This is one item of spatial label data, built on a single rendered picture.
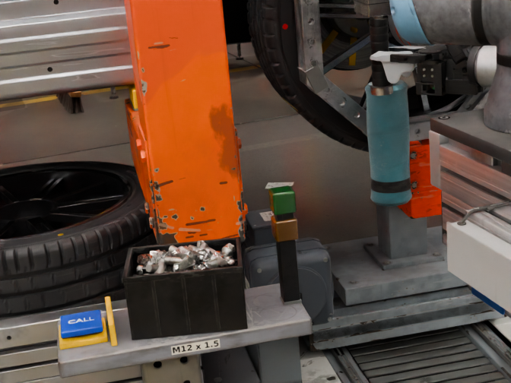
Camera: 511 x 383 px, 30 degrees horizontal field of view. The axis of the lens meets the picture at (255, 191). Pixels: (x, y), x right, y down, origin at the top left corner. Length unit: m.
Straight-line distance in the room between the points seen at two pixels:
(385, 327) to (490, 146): 1.11
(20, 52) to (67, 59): 0.10
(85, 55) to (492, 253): 1.27
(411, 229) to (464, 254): 1.17
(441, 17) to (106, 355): 0.76
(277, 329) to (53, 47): 0.90
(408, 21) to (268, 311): 0.60
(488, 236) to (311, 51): 0.94
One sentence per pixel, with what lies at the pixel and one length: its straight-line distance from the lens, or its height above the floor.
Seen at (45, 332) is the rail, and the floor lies 0.37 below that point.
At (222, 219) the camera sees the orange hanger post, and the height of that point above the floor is 0.57.
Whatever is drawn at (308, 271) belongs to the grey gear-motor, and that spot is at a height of 0.37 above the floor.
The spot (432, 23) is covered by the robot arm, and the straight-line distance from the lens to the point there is 1.34.
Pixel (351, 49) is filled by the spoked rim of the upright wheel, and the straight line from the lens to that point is 2.18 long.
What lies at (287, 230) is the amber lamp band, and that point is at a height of 0.59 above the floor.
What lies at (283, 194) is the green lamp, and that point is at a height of 0.66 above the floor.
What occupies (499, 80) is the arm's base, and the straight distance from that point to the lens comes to 1.33.
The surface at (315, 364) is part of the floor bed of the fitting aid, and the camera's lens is 2.27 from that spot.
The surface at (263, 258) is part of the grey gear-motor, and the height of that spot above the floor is 0.40.
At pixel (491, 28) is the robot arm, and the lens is 1.32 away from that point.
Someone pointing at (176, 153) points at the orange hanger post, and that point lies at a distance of 1.73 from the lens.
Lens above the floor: 1.17
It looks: 18 degrees down
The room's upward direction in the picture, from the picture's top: 5 degrees counter-clockwise
